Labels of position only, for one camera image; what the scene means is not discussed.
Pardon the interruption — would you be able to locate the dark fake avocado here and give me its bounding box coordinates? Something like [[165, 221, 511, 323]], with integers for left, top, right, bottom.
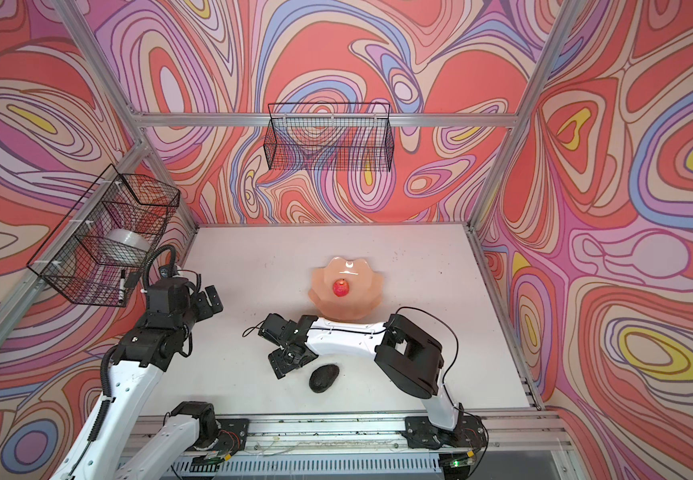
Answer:
[[308, 364, 340, 394]]

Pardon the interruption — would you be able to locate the red fake apple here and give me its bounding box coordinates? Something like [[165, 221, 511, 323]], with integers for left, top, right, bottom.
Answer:
[[332, 278, 350, 298]]

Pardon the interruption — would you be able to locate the aluminium front rail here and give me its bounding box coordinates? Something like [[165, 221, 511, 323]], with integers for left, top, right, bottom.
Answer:
[[160, 410, 589, 479]]

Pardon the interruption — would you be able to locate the black wire basket left wall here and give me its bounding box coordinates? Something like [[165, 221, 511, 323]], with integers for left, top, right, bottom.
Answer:
[[26, 166, 180, 307]]

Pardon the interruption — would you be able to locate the silver tape roll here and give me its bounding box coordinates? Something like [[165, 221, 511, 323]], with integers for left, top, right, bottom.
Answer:
[[104, 228, 150, 258]]

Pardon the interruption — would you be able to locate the pink flower-shaped fruit bowl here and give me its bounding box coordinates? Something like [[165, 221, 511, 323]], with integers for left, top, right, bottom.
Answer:
[[308, 257, 384, 324]]

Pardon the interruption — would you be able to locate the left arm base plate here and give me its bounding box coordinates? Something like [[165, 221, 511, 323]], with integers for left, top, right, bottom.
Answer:
[[192, 418, 250, 454]]

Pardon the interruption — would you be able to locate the black marker pen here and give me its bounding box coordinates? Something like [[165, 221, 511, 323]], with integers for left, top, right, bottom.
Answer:
[[118, 269, 126, 305]]

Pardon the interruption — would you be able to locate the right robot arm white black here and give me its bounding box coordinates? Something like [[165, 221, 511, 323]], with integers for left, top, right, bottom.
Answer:
[[258, 313, 459, 431]]

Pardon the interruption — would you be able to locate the black wire basket wall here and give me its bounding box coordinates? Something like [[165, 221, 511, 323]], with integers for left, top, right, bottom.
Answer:
[[26, 166, 180, 307], [264, 101, 394, 173]]

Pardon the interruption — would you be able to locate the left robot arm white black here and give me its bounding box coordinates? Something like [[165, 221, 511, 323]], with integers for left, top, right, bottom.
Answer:
[[53, 276, 224, 479]]

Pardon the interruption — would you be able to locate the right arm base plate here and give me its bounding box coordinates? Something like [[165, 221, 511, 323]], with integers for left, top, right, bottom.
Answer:
[[399, 415, 488, 451]]

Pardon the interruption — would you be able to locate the black wire basket back wall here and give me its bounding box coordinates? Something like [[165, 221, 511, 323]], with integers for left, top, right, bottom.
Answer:
[[264, 101, 394, 173]]

